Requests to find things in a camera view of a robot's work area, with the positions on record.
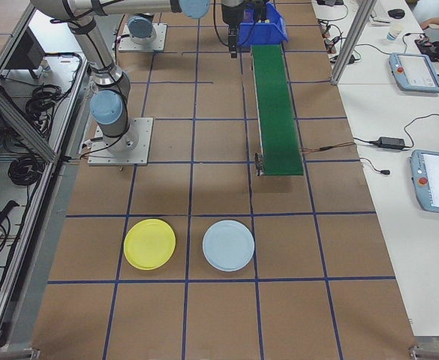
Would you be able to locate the light blue plate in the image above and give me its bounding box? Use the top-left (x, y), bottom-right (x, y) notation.
top-left (202, 220), bottom-right (256, 273)

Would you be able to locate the yellow plate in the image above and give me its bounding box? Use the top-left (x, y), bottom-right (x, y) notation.
top-left (123, 218), bottom-right (178, 270)

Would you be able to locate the blue plastic storage bin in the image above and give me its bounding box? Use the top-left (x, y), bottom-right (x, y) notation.
top-left (239, 2), bottom-right (290, 49)

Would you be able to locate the green conveyor belt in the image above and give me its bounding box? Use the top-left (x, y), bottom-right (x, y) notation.
top-left (249, 43), bottom-right (305, 178)

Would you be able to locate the small circuit board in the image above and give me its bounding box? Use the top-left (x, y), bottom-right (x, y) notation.
top-left (326, 37), bottom-right (346, 57)
top-left (318, 20), bottom-right (336, 38)

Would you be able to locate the white side desk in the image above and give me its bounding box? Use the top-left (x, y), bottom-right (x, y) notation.
top-left (311, 0), bottom-right (439, 338)

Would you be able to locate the black power adapter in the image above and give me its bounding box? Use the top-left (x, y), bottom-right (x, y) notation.
top-left (377, 136), bottom-right (407, 149)

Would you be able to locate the black electronics board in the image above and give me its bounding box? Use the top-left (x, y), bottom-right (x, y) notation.
top-left (413, 34), bottom-right (436, 50)

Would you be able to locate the black box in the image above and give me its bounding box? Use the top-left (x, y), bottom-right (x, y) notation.
top-left (5, 28), bottom-right (47, 80)

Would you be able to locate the aluminium profile bar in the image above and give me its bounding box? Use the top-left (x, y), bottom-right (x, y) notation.
top-left (408, 344), bottom-right (439, 360)
top-left (0, 346), bottom-right (40, 360)

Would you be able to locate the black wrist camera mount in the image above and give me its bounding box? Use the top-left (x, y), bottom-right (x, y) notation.
top-left (254, 0), bottom-right (271, 23)

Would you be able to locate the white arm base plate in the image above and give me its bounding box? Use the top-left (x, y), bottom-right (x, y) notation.
top-left (87, 117), bottom-right (155, 166)
top-left (118, 22), bottom-right (167, 53)

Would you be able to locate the aluminium upright post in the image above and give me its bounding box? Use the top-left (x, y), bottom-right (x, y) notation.
top-left (330, 0), bottom-right (378, 86)

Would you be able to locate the red and black wire pair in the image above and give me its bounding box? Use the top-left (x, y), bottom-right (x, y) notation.
top-left (300, 142), bottom-right (356, 155)

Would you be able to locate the black barrel plug cable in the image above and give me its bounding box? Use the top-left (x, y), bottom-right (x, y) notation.
top-left (359, 157), bottom-right (391, 176)

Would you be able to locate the black cable coil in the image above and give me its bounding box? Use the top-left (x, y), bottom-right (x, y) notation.
top-left (23, 84), bottom-right (65, 125)
top-left (8, 155), bottom-right (42, 188)

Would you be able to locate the V-shaped metal bar frame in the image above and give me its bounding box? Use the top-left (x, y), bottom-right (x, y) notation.
top-left (0, 5), bottom-right (92, 352)

